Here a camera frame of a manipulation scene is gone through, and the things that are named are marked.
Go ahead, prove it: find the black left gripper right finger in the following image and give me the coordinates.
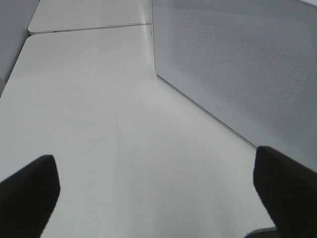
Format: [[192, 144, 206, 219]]
[[253, 146, 317, 238]]

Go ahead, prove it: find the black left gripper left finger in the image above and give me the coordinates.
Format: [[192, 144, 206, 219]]
[[0, 155, 60, 238]]

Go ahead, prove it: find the white microwave door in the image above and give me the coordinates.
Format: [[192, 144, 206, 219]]
[[151, 0, 317, 170]]

